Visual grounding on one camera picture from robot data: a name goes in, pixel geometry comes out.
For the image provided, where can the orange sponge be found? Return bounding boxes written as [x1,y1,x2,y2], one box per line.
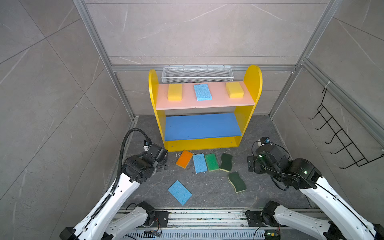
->
[176,150,194,169]

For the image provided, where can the dark green curved sponge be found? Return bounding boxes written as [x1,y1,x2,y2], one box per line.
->
[228,172,247,193]
[220,153,233,173]

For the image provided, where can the green yellow sponge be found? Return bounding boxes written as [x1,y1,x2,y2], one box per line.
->
[205,153,220,172]

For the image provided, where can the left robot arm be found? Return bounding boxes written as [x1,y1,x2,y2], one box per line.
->
[60,128,168,240]

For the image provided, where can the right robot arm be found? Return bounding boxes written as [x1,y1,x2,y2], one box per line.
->
[247,138,384,240]

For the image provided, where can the yellow shelf unit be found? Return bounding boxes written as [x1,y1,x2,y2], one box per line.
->
[149,65,263,152]

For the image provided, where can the light blue sponge front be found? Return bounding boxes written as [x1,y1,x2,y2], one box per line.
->
[168,181,192,206]

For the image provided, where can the light blue sponge middle row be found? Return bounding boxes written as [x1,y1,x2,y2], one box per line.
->
[193,154,208,174]

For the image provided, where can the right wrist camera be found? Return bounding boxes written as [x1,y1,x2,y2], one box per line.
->
[259,137,271,147]

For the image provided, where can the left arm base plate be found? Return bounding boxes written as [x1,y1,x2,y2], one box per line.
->
[143,211,170,228]

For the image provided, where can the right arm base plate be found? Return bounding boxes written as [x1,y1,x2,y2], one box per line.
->
[245,210,265,227]

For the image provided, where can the white wire mesh basket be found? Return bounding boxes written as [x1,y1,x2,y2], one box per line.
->
[162,67,234,84]

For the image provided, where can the aluminium rail base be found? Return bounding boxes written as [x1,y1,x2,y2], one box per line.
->
[113,208,334,240]

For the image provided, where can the black wire hook rack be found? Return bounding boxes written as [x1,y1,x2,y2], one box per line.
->
[308,88,384,170]

